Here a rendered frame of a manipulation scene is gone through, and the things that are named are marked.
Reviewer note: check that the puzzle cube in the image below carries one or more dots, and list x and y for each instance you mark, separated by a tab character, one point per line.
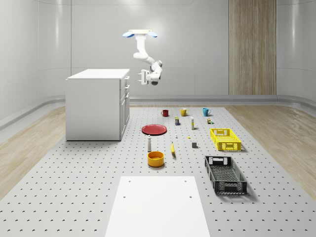
210	121

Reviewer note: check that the white board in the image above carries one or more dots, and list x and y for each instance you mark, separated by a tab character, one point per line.
158	207

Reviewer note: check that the white cabinet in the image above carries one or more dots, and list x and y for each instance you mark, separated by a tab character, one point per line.
93	108

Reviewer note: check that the tall white bottle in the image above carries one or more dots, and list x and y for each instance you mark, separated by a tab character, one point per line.
149	144

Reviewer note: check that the yellow bowl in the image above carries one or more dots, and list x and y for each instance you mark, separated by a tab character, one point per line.
155	161

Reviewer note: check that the red plate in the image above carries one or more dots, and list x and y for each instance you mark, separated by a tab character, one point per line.
154	129

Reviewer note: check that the banana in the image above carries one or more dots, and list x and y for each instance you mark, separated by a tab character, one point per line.
173	149

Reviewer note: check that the blue mug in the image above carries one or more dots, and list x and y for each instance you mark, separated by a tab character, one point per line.
206	112

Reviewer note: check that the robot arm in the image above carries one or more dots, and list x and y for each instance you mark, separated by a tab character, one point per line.
140	47

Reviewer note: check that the yellow mug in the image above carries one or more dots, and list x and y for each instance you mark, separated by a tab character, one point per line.
183	112

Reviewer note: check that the red mug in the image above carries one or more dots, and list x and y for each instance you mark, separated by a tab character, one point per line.
165	113

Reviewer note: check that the grey cube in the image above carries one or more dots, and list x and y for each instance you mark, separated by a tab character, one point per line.
194	145

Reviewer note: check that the yellow basket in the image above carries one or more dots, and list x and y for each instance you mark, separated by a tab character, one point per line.
227	145

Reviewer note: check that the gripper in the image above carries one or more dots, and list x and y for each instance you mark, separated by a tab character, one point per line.
144	77

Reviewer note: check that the dark grey basket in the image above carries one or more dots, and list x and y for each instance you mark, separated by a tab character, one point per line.
230	186

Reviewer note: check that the white yellow tall box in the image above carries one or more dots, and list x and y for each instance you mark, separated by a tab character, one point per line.
192	123

